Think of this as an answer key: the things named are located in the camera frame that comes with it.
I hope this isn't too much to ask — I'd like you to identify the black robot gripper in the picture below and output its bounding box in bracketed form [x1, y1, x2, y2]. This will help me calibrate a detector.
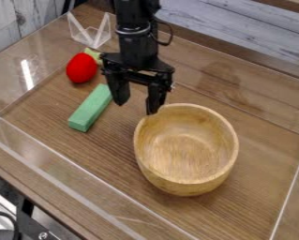
[98, 27, 176, 116]

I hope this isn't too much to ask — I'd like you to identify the green rectangular block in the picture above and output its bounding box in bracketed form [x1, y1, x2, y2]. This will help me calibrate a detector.
[68, 83, 112, 132]

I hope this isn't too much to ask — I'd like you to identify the light wooden bowl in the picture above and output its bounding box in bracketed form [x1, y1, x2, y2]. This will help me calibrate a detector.
[132, 103, 239, 196]

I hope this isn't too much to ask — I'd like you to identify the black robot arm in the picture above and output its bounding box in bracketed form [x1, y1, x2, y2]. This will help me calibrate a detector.
[100, 0, 175, 114]

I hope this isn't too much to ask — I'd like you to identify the red plush strawberry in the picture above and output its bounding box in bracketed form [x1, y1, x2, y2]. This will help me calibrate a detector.
[66, 48, 102, 83]

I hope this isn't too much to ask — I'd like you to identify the clear acrylic corner bracket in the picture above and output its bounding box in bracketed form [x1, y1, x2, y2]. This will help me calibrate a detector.
[66, 12, 110, 49]

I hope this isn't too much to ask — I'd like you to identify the clear acrylic tray wall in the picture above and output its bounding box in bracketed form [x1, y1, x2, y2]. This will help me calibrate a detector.
[0, 117, 197, 240]

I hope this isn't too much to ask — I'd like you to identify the black cable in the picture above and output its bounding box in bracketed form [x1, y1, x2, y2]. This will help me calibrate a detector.
[0, 210, 21, 240]

